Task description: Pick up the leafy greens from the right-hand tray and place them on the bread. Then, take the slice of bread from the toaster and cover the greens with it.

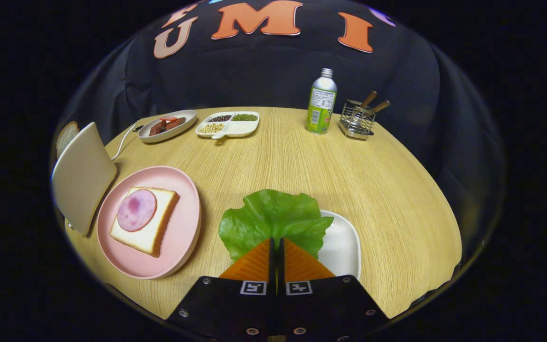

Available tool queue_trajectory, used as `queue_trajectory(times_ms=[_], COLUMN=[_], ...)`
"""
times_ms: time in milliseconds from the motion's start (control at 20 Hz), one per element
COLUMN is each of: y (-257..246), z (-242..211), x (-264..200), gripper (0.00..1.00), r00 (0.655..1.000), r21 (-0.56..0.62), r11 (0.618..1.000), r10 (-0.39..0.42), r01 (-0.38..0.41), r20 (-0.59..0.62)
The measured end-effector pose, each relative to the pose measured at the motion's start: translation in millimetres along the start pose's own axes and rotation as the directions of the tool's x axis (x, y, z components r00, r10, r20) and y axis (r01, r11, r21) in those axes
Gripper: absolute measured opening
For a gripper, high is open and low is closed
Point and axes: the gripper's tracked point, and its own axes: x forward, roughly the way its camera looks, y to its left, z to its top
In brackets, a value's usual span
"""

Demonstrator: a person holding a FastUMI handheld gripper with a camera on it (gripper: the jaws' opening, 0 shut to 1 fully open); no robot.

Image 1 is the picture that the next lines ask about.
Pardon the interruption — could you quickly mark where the pink round plate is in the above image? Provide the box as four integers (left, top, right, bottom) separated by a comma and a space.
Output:
96, 165, 202, 280

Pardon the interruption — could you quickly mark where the black backdrop cloth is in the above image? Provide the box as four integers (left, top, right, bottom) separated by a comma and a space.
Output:
53, 0, 507, 200

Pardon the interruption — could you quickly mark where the green lettuce leaf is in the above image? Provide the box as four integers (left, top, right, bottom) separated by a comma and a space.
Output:
219, 189, 335, 264

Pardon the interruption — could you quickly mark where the toasted bread slice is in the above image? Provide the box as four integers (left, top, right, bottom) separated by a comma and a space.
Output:
56, 121, 80, 160

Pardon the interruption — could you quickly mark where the metal wire basket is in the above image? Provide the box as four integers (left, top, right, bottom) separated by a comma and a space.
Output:
338, 99, 377, 141

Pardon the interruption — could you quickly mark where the white toaster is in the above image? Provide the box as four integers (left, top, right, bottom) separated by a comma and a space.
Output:
51, 122, 118, 237

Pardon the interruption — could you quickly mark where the white bread slice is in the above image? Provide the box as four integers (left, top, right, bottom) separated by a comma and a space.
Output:
109, 186, 180, 258

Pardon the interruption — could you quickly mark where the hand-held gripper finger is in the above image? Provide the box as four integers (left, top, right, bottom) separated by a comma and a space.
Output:
276, 237, 390, 342
166, 237, 276, 342

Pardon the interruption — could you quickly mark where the pink ham slice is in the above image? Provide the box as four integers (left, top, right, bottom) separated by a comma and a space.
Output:
117, 189, 158, 232

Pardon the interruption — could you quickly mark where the small white square plate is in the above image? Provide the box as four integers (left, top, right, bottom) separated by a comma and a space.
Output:
318, 209, 362, 281

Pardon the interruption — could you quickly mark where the white divided dish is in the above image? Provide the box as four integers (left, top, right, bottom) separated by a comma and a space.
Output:
195, 111, 260, 140

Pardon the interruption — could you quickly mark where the beige round plate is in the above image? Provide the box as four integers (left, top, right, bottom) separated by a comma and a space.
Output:
138, 110, 198, 144

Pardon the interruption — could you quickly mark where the white toaster cable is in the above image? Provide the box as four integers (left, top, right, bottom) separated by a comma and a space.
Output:
111, 123, 137, 161

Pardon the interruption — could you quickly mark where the silver green drink bottle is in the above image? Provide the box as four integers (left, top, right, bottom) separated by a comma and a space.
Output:
305, 68, 338, 135

